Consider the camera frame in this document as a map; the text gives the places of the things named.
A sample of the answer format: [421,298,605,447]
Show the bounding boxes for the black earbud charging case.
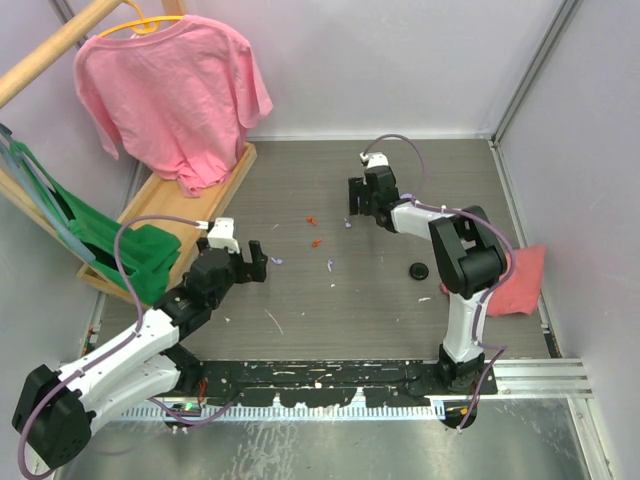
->
[409,262,430,281]

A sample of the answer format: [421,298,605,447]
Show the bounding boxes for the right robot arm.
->
[348,165,508,394]

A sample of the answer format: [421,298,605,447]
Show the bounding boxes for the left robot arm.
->
[12,240,268,477]

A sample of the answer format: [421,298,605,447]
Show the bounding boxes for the green t-shirt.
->
[18,141,181,304]

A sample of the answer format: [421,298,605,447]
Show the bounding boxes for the wooden rack base tray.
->
[76,140,258,309]

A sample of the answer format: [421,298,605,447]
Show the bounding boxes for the salmon pink folded cloth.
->
[438,243,547,318]

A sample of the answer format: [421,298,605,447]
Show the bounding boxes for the pink t-shirt on hanger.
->
[74,15,273,197]

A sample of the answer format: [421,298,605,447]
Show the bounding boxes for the grey-blue clothes hanger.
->
[1,124,96,263]

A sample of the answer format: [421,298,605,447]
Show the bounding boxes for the yellow clothes hanger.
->
[98,0,187,37]

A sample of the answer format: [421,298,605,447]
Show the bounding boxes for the wooden hanging rod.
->
[1,0,121,107]

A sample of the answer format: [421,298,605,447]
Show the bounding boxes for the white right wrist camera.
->
[360,152,389,170]

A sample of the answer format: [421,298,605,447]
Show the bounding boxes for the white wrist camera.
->
[206,217,240,254]
[360,152,389,170]

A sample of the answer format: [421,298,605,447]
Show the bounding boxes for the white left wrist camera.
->
[206,217,240,254]

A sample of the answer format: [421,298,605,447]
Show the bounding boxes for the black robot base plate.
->
[169,360,477,408]

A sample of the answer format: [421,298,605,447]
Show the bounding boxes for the grey slotted cable duct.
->
[116,401,446,422]

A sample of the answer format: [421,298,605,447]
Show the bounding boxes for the aluminium corner frame post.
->
[490,0,583,147]

